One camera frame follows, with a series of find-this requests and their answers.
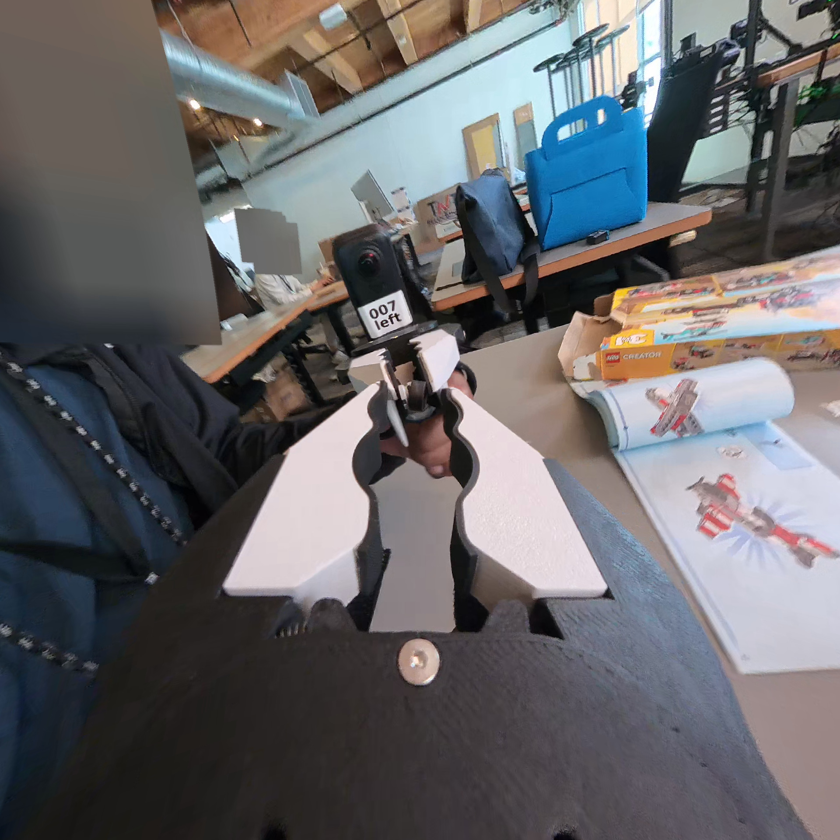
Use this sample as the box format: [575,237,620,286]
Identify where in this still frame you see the person's left hand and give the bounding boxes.
[381,419,455,479]

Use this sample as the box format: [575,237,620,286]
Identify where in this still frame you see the yellow toy brick box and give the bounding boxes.
[558,246,840,383]

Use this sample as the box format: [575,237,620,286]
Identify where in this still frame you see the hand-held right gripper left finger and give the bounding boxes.
[222,382,391,603]

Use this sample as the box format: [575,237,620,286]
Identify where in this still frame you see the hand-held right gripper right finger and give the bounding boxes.
[441,387,609,606]

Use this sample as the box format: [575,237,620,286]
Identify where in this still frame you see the printed cardboard box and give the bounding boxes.
[416,187,463,244]

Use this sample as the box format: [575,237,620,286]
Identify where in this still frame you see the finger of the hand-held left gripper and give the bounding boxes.
[348,350,410,448]
[413,329,462,391]

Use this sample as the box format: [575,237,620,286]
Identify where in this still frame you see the person in dark blue jacket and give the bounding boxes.
[0,341,296,840]

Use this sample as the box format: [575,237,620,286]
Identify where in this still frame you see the grey table with wooden edge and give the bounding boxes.
[430,202,713,336]

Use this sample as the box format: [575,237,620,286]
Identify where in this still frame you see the navy shoulder bag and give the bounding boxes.
[454,167,542,316]

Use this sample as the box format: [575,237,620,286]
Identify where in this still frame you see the person's left forearm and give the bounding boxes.
[217,403,368,487]

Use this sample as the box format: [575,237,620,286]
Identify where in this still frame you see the black computer monitor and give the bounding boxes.
[205,231,263,322]

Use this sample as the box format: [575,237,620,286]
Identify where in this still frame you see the wooden top office table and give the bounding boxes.
[180,282,352,408]

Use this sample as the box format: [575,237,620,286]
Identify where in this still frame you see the grey desk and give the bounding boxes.
[364,246,840,840]

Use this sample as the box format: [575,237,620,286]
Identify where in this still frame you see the silver ventilation duct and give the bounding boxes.
[161,29,322,129]

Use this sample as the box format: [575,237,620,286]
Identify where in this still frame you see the blue felt tote bag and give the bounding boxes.
[525,95,649,252]

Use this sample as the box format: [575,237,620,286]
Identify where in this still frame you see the black equipment rack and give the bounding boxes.
[712,0,840,263]

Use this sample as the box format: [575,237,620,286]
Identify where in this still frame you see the pale blue instruction booklet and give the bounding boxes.
[571,357,840,676]

